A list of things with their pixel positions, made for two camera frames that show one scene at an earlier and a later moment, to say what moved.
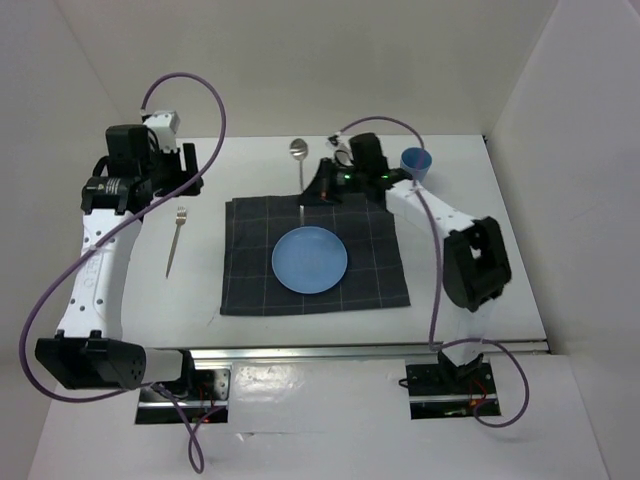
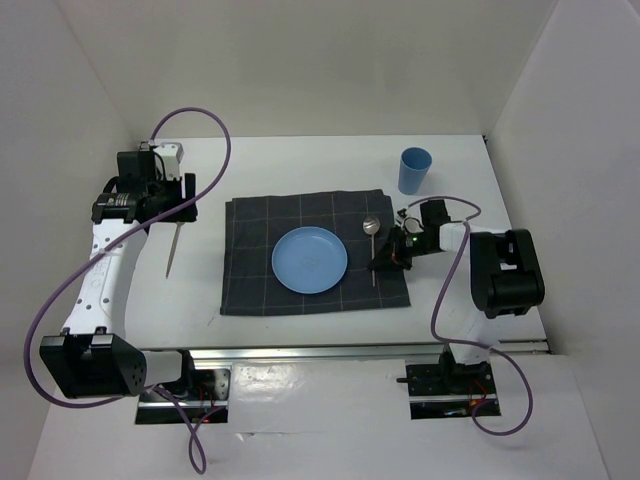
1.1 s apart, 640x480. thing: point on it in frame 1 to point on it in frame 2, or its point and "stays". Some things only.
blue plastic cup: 417,161 stays
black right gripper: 321,189 to 391,257
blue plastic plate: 309,260 stays
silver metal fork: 180,219 stays
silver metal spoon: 299,150 to 371,225
